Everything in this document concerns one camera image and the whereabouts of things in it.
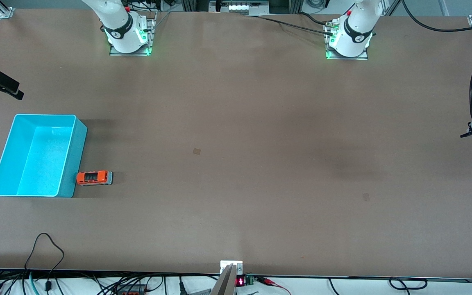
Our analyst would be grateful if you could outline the grey camera mount bar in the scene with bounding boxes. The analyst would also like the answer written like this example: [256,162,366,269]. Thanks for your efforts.
[211,263,237,295]

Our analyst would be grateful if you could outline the black power strip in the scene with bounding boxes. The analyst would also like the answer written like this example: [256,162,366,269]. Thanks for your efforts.
[115,284,148,295]

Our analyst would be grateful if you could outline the orange toy bus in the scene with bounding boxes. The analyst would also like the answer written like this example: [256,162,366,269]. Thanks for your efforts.
[76,170,113,187]

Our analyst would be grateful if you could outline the short black base cable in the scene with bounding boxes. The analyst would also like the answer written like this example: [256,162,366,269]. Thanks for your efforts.
[297,12,339,27]

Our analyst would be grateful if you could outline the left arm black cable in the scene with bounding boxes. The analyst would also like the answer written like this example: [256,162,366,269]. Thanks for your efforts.
[402,0,472,120]

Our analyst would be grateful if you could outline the black coiled cable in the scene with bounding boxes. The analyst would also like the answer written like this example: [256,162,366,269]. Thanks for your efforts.
[388,277,428,290]

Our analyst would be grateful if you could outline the aluminium frame with white device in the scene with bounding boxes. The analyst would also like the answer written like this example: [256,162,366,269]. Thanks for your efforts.
[209,0,270,16]

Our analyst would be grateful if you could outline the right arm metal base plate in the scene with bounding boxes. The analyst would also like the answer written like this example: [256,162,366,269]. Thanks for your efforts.
[109,11,157,57]

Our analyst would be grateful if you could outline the thin black looped cable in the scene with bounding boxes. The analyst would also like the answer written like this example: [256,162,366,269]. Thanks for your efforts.
[24,233,65,292]

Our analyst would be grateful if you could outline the red clip leads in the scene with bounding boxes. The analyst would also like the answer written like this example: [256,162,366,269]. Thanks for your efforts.
[256,277,292,295]

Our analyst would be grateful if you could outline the blue plastic box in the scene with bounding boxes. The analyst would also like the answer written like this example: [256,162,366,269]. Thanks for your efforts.
[0,114,88,198]

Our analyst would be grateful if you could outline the long black base cable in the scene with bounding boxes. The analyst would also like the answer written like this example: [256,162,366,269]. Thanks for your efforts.
[246,14,340,36]

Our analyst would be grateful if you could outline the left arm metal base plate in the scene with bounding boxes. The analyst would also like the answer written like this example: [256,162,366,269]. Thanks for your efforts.
[324,20,370,61]

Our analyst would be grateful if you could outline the white mounting plate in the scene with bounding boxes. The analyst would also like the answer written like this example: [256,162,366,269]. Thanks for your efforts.
[220,260,244,275]

